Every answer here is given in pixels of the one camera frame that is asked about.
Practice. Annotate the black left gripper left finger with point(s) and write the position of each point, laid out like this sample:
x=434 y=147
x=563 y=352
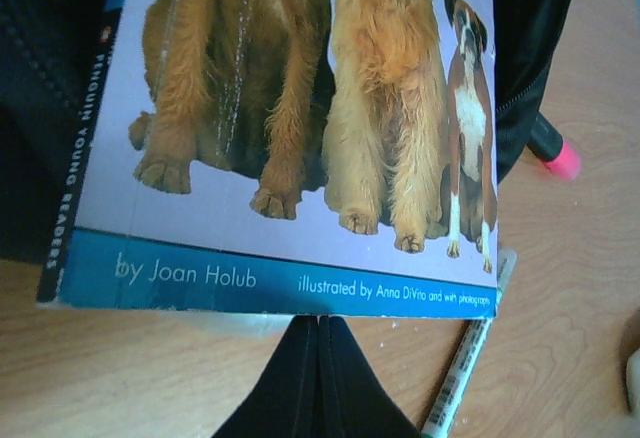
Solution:
x=282 y=402

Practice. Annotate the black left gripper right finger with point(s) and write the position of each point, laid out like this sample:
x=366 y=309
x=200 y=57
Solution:
x=353 y=403

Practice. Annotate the dog picture book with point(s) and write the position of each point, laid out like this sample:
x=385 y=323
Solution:
x=279 y=157

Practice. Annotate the black student backpack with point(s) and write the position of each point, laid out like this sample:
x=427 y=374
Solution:
x=47 y=49

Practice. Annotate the white pen green tip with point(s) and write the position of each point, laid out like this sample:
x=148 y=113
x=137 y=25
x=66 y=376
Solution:
x=441 y=417

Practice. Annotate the pink highlighter marker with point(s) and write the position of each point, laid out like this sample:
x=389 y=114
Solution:
x=555 y=153

